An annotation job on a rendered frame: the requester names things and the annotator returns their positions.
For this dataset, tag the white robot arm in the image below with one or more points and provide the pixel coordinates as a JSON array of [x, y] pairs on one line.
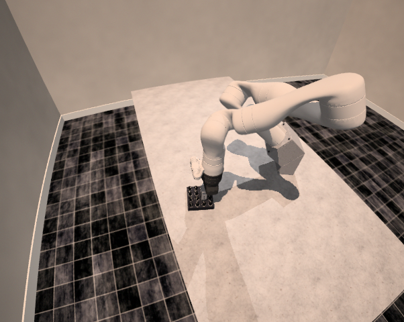
[[342, 99]]

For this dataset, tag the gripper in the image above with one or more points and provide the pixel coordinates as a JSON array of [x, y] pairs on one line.
[[210, 175]]

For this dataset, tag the black knob box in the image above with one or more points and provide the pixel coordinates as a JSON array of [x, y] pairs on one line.
[[194, 195]]

